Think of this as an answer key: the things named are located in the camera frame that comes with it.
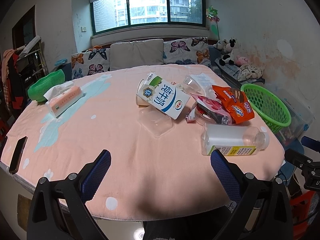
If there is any clear plastic bottle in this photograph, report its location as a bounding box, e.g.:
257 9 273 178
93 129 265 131
201 124 270 156

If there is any orange snack bag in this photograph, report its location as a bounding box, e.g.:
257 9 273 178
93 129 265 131
212 85 254 124

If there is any pink strawberry snack bag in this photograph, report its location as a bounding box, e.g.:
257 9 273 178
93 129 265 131
186 94 233 125

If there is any clear plastic lid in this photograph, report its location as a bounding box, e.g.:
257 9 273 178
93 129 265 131
138 106 174 138

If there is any clear plastic cup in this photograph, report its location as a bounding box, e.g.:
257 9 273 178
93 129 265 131
182 75 205 95

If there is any white blue milk carton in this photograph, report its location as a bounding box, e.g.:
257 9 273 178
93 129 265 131
140 73 190 120

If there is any white paper cup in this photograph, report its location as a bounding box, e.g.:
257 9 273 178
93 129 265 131
136 79 149 107

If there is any red stool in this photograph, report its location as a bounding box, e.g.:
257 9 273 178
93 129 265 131
290 191 319 239

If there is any clear plastic storage box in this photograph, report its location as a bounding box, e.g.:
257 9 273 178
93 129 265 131
275 88 314 146

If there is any black smartphone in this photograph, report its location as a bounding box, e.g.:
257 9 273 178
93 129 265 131
9 136 28 174

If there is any green plastic basket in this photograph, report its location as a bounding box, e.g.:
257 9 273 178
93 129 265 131
241 83 292 134

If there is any pink tissue pack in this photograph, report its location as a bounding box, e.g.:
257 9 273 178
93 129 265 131
44 81 84 118

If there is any spotted cream cloth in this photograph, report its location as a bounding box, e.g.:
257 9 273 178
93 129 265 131
237 63 265 82

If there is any green cushion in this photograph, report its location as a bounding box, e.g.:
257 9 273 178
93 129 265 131
28 69 65 102

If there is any blue patterned mat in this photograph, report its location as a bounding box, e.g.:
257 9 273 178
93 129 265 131
214 59 265 88

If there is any pink plush toy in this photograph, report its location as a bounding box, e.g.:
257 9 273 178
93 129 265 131
234 56 250 67

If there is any cow plush toy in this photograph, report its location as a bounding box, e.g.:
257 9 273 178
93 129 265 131
213 38 238 66

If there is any left butterfly pillow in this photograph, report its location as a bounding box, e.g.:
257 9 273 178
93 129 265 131
71 48 110 80

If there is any butterfly pillow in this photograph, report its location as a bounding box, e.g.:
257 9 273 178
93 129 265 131
163 37 211 67
71 48 110 80

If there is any right butterfly pillow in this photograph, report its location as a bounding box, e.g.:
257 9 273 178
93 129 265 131
163 37 211 67

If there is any grey pillow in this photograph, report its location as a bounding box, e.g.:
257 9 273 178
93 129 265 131
110 39 164 71

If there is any colourful pinwheel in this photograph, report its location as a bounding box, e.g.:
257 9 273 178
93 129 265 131
206 5 220 40

